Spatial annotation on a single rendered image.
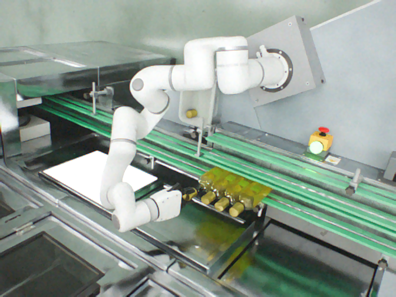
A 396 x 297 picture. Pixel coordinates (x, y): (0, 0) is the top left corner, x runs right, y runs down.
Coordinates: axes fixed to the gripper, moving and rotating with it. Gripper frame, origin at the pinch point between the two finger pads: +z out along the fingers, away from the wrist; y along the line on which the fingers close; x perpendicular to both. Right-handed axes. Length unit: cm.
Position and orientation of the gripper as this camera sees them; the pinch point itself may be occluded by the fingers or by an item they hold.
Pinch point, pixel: (187, 195)
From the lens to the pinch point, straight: 126.4
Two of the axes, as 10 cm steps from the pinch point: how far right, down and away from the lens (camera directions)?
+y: 1.1, -9.0, -4.2
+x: -6.5, -3.9, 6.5
